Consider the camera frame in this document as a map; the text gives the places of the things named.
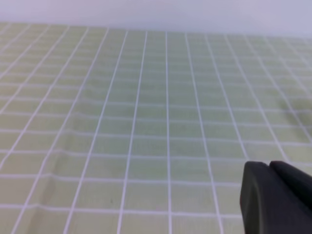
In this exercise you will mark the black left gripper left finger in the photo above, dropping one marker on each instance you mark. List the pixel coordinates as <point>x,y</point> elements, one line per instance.
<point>268,206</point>

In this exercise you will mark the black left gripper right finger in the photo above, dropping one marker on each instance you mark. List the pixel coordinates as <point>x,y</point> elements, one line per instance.
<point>297,181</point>

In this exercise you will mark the green checkered tablecloth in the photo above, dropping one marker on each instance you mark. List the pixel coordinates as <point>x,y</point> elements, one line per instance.
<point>111,131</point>

